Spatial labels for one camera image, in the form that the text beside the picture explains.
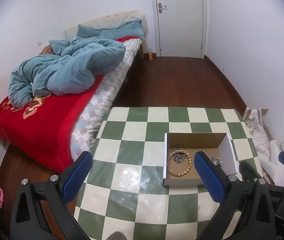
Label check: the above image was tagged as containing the floral cloth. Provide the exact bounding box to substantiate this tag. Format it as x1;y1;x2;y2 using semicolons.
243;107;272;160

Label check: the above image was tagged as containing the green white checkered tablecloth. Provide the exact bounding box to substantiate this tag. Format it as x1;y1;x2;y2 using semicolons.
73;106;265;240

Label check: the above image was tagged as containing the wooden bead bracelet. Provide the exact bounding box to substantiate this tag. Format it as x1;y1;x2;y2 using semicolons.
167;148;192;177

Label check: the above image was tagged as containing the blue pillow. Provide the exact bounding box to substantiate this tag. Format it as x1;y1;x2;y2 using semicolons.
76;19;144;40

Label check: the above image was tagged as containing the blue duvet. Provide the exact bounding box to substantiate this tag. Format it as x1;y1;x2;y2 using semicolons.
8;37;126;108

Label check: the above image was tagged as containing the red printed blanket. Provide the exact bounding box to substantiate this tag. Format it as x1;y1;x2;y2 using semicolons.
0;37;142;173

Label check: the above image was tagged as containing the diamond patterned mattress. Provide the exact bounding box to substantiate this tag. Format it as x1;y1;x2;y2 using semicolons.
70;39;144;163

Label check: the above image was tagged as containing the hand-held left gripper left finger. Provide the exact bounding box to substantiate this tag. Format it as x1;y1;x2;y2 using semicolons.
10;151;93;240

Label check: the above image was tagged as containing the beige headboard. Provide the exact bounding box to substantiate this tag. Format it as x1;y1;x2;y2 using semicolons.
65;10;149;55

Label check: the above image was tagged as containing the cardboard box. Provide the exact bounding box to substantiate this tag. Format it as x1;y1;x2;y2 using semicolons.
162;132;240;187

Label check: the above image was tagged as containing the white plastic bag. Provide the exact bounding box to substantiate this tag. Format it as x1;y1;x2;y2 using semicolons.
259;140;284;186

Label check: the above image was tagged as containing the white door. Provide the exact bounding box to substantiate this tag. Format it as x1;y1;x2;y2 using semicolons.
150;0;209;58

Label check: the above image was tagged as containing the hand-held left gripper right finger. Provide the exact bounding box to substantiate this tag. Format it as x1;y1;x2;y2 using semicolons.
194;151;276;240

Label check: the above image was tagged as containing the silver link bracelet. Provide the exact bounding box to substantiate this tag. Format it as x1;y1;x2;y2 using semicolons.
201;150;223;167

